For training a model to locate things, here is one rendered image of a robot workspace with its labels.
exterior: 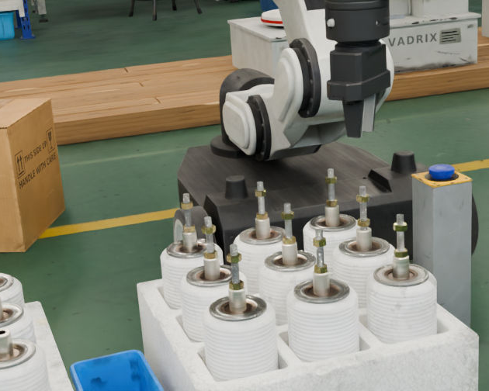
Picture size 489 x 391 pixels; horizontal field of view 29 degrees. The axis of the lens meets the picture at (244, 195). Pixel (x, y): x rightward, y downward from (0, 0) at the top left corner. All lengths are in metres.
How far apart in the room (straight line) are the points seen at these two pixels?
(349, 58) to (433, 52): 2.31
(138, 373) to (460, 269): 0.54
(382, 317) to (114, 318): 0.70
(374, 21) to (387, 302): 0.38
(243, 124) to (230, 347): 0.85
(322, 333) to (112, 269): 0.91
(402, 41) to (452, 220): 2.06
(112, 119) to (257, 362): 2.04
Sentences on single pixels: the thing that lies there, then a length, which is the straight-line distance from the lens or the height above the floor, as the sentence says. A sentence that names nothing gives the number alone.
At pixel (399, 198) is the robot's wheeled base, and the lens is 1.85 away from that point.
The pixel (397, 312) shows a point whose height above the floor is 0.22.
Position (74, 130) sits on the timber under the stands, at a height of 0.04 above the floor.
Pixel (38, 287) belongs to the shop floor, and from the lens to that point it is 2.04.
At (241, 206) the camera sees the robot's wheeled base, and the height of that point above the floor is 0.20.
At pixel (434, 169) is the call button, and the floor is 0.33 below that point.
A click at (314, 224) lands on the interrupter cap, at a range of 1.51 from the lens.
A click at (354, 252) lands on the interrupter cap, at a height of 0.25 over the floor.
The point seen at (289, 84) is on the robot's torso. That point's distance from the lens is 1.65.
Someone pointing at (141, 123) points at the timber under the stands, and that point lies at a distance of 3.20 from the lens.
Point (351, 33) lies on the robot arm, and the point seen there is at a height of 0.58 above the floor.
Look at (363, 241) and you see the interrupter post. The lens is 1.40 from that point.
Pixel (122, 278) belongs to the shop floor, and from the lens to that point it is 2.02.
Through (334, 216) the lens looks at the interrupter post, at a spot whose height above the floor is 0.27.
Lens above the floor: 0.77
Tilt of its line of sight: 18 degrees down
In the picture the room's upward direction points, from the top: 4 degrees counter-clockwise
